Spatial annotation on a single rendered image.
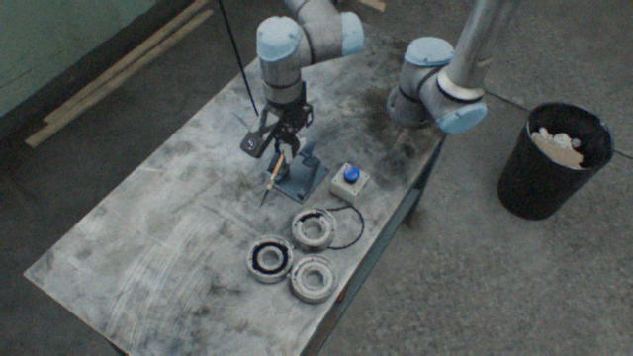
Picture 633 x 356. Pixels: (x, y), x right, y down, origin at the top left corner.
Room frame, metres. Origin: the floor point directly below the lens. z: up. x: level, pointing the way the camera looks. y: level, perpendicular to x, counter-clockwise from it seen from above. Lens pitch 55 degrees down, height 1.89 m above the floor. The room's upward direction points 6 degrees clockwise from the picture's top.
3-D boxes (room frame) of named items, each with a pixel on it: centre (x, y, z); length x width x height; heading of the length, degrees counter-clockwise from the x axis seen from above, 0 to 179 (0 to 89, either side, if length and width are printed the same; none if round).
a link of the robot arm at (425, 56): (1.03, -0.26, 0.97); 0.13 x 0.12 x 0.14; 27
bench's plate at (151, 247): (0.81, 0.07, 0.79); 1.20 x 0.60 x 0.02; 152
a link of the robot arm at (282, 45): (0.71, 0.09, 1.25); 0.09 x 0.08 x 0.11; 117
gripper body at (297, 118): (0.72, 0.08, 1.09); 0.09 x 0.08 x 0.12; 147
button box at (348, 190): (0.74, -0.09, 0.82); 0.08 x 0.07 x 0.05; 152
